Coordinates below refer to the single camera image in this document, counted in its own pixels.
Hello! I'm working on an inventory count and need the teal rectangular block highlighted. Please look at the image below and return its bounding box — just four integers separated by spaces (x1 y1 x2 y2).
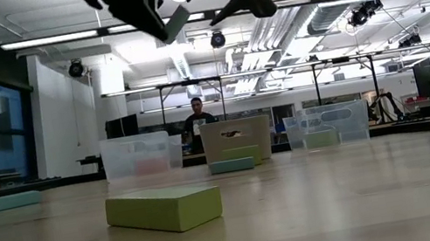
158 2 196 46
208 155 257 177
0 189 43 212

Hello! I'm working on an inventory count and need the red rectangular block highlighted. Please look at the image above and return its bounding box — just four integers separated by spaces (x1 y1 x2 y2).
132 155 171 179

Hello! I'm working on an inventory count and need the black hanging spotlight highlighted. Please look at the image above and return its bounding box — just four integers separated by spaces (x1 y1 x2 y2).
343 0 386 30
397 32 423 50
207 28 229 51
65 57 87 80

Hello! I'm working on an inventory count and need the person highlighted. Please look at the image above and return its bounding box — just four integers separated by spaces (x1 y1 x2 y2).
177 93 224 156

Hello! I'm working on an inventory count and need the clear plastic bin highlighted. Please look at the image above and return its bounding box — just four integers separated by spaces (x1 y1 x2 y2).
98 126 188 185
198 112 277 171
281 97 375 155

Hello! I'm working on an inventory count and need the middle clear plastic bin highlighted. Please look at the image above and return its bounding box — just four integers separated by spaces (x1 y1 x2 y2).
198 112 277 171

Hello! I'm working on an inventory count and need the small dark side table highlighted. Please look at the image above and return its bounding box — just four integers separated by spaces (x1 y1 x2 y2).
75 154 101 177

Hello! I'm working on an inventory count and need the black overhead frame bar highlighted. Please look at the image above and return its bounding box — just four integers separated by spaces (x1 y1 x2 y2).
0 0 348 62

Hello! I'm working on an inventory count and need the black background rig frame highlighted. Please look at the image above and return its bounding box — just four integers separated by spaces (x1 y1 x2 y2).
309 49 386 134
155 72 230 131

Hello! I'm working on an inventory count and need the black aluminium table frame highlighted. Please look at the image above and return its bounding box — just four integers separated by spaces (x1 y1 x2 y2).
0 111 430 210

